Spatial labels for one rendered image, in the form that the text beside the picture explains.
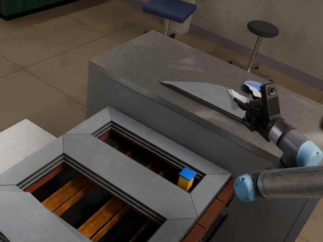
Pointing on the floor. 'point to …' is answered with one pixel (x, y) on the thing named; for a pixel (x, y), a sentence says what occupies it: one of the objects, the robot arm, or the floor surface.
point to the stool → (267, 30)
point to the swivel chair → (170, 11)
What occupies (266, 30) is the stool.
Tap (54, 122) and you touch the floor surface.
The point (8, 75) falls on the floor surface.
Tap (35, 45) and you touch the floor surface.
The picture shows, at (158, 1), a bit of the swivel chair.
